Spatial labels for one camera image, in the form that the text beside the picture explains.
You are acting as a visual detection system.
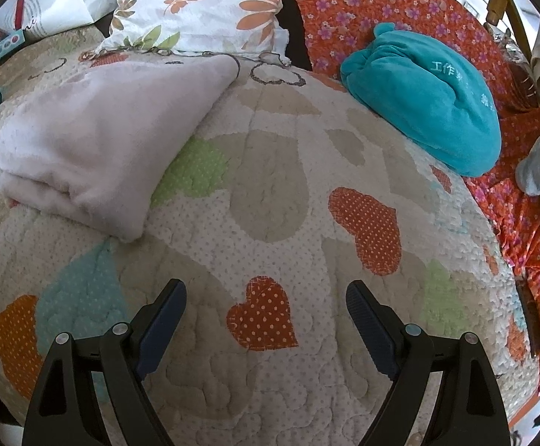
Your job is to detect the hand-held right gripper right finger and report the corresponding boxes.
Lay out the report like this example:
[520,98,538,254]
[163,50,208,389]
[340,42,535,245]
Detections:
[345,280,512,446]

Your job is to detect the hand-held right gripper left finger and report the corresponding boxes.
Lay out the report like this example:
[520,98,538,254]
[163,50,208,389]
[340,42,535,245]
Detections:
[21,279,188,446]

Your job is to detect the wooden bed frame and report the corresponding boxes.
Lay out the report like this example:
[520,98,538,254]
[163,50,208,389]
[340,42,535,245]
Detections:
[433,0,538,100]

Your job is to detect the teal fleece cloth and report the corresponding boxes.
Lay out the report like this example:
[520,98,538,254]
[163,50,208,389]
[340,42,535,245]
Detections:
[340,21,502,178]

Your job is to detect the white floral pillow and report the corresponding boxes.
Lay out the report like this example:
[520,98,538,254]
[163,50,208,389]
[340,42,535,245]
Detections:
[97,0,292,67]

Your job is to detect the heart patterned quilt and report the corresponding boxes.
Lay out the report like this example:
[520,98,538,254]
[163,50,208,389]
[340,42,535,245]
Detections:
[0,28,540,446]

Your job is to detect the pale pink fleece cloth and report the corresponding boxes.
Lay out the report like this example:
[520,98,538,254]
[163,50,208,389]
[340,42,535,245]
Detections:
[0,53,239,243]

